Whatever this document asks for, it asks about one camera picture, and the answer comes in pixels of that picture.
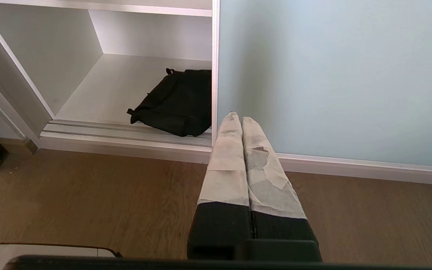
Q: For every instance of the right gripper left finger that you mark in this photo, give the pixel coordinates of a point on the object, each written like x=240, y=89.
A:
x=225, y=176

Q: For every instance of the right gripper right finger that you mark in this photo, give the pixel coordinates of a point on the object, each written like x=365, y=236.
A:
x=272, y=195

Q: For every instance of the pale blue sliding wardrobe door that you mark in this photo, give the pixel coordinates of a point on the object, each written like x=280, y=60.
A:
x=336, y=78

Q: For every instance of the white wardrobe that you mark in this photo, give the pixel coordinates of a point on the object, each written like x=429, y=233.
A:
x=99, y=75

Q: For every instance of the black fabric bag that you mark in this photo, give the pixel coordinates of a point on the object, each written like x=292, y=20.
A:
x=176, y=103

